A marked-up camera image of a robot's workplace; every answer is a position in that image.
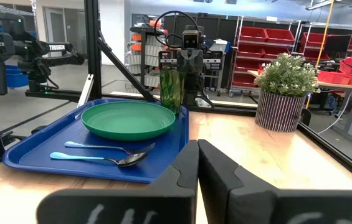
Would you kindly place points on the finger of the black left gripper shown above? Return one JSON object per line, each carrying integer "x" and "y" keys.
{"x": 184, "y": 62}
{"x": 197, "y": 62}

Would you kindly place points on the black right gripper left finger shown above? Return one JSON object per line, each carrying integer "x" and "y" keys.
{"x": 163, "y": 205}

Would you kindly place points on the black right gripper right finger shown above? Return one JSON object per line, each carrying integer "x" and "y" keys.
{"x": 256, "y": 205}

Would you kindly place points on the green patterned cup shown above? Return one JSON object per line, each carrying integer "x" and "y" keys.
{"x": 172, "y": 93}

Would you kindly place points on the green round plate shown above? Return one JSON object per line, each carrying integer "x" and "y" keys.
{"x": 127, "y": 121}

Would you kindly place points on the iridescent metal fork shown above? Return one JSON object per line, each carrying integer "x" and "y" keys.
{"x": 101, "y": 146}

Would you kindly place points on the black background robot arm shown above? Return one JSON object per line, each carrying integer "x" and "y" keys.
{"x": 32, "y": 49}

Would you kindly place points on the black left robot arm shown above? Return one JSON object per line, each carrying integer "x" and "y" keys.
{"x": 194, "y": 90}

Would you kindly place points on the blue plastic tray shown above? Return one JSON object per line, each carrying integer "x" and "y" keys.
{"x": 69, "y": 168}

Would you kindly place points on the grey equipment cart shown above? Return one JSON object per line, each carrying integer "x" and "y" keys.
{"x": 217, "y": 46}

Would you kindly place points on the black shelf with white drawers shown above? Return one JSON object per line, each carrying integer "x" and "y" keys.
{"x": 138, "y": 59}

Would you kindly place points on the black partition panels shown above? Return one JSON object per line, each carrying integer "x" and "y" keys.
{"x": 219, "y": 28}

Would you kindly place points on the silver metal bar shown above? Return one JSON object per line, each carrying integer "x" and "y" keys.
{"x": 85, "y": 90}

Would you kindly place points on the potted plant in striped pot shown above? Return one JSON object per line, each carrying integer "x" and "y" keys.
{"x": 280, "y": 109}

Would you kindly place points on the white door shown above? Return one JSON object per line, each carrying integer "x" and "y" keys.
{"x": 57, "y": 28}

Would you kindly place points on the ceiling light fixture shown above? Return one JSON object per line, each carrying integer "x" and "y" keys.
{"x": 319, "y": 4}

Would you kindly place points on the black background monitor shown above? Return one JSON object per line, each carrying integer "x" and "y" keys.
{"x": 337, "y": 43}

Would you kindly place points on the blue storage bin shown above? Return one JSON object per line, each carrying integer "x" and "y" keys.
{"x": 17, "y": 79}

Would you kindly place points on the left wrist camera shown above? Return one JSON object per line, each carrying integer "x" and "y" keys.
{"x": 190, "y": 40}

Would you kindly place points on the silver mounting bracket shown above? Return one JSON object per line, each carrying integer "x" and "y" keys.
{"x": 201, "y": 102}

